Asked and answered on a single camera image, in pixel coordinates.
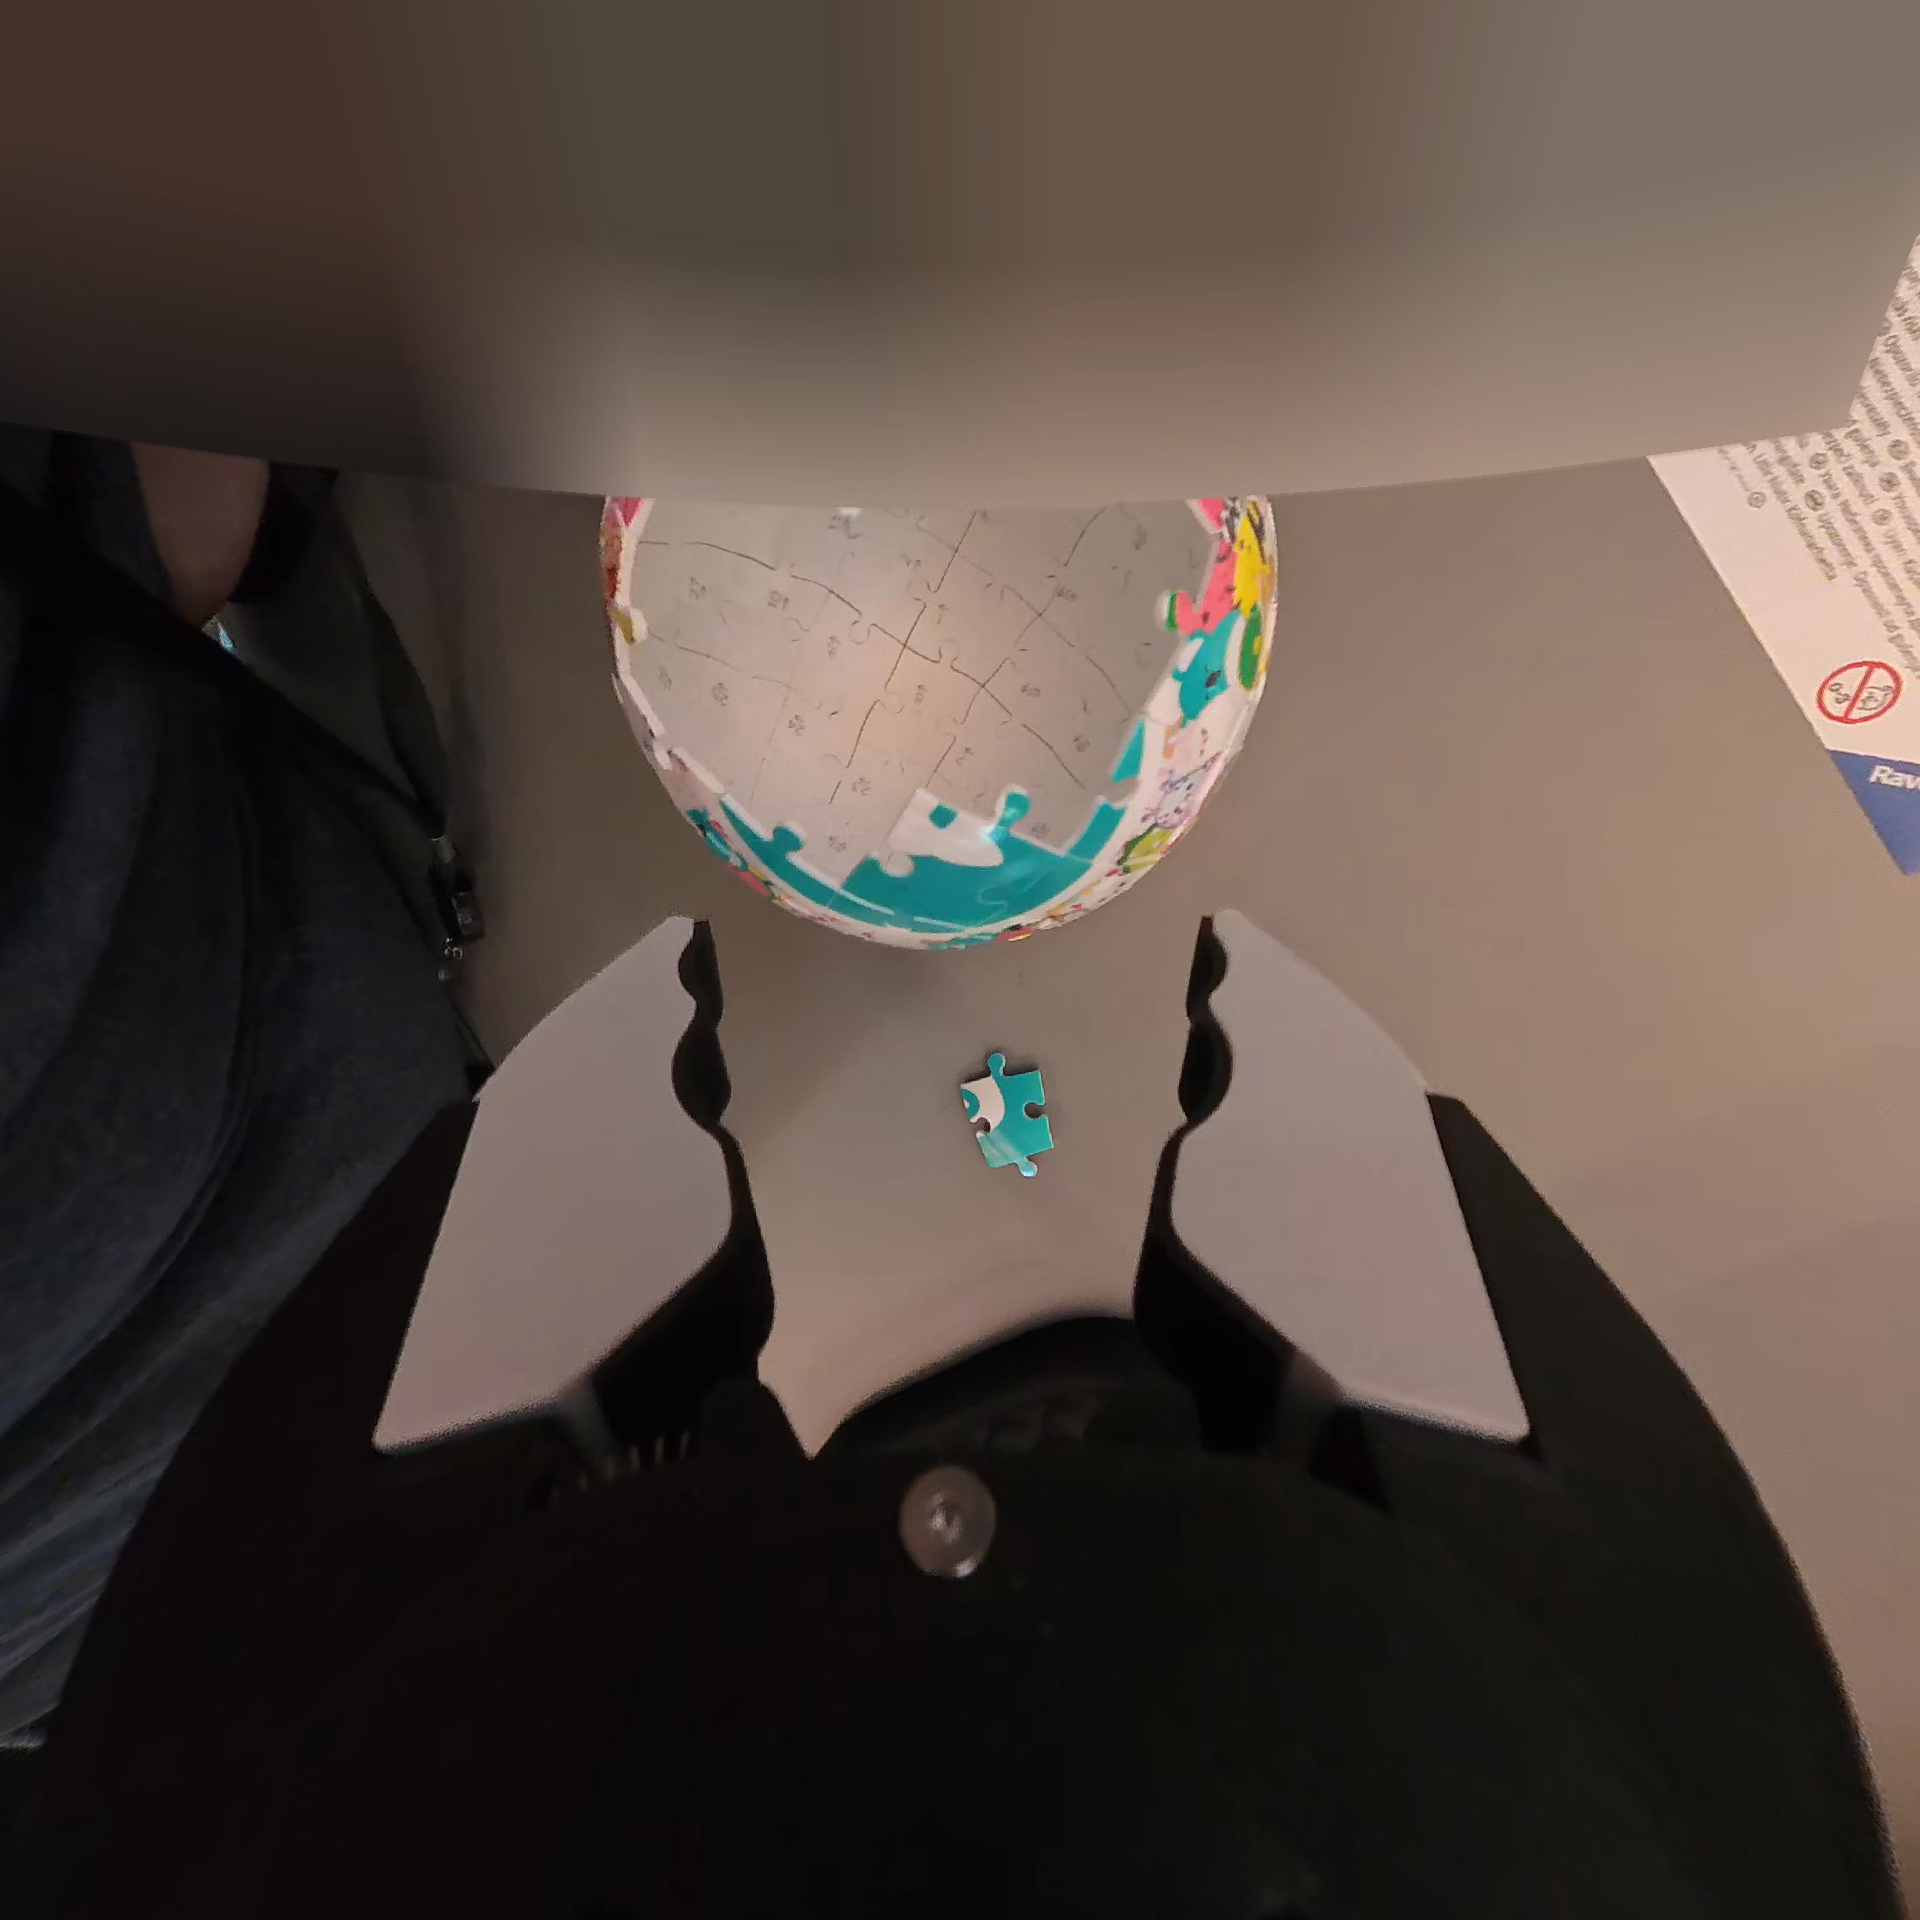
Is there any colourful puzzle ball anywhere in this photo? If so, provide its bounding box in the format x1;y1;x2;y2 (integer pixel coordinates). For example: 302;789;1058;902
599;493;1279;954

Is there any white instruction sheet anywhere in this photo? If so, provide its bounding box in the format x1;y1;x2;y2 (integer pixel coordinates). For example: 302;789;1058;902
1647;231;1920;880

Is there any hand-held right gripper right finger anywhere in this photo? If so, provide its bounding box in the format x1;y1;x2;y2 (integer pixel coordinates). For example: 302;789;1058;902
1159;909;1530;1442

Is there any teal and white puzzle piece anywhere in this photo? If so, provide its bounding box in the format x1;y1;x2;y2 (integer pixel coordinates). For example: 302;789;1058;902
957;1050;1060;1182

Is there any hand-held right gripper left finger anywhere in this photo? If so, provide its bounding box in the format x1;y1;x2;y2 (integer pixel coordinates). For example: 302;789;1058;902
373;914;740;1451

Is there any grey zippered jacket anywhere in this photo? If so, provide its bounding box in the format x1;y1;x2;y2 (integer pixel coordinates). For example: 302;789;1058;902
262;465;500;1088

